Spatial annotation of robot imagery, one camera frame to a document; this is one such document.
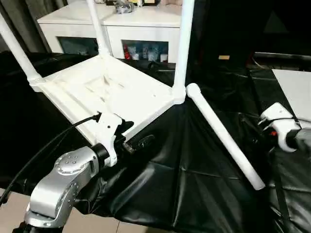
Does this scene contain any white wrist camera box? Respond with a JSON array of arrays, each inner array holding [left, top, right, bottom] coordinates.
[[259, 102, 303, 153], [94, 112, 125, 167]]

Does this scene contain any white plastic table top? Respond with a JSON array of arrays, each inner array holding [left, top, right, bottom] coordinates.
[[29, 52, 188, 147]]

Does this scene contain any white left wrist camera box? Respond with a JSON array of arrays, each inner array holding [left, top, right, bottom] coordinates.
[[94, 112, 125, 167]]

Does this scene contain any white plastic table leg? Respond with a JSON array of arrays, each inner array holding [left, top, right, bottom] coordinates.
[[186, 83, 267, 191], [172, 0, 196, 103], [86, 0, 112, 58], [0, 12, 45, 87]]

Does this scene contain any black work mat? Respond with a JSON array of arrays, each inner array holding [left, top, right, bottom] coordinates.
[[0, 49, 311, 233]]

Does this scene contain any white cabinet with glass doors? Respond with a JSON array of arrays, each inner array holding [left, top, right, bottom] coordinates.
[[37, 1, 184, 65]]

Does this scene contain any white side table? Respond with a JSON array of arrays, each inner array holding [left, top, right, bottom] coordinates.
[[271, 68, 311, 123]]

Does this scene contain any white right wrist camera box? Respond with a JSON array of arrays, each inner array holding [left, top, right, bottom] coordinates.
[[259, 102, 303, 153]]

